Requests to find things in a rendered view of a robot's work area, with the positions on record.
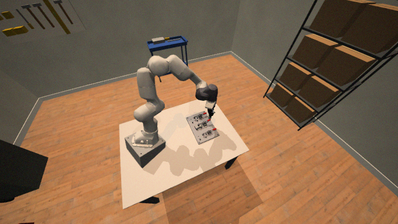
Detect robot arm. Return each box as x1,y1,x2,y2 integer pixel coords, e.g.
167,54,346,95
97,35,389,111
132,55,218,148

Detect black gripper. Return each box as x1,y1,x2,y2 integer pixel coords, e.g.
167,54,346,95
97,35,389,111
208,106,215,119

